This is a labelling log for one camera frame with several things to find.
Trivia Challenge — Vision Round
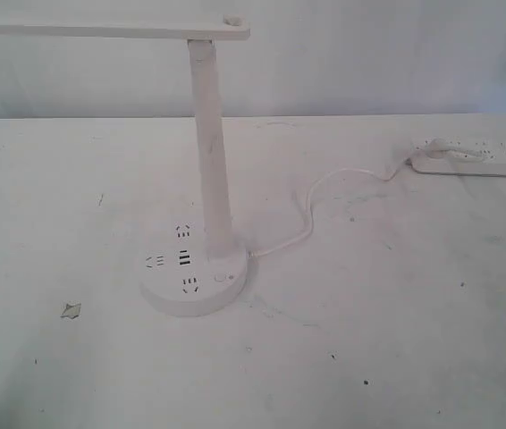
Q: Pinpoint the white desk lamp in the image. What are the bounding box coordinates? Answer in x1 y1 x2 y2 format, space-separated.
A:
0 15 250 317

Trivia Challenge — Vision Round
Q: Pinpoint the white plug in strip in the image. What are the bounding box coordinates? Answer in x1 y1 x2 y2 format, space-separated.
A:
422 139 485 163

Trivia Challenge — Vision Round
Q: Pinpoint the white power strip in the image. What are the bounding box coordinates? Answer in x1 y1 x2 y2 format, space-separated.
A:
409 139 506 177

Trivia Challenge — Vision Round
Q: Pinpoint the white power cable with plug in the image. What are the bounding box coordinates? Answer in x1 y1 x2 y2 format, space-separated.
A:
248 156 411 259

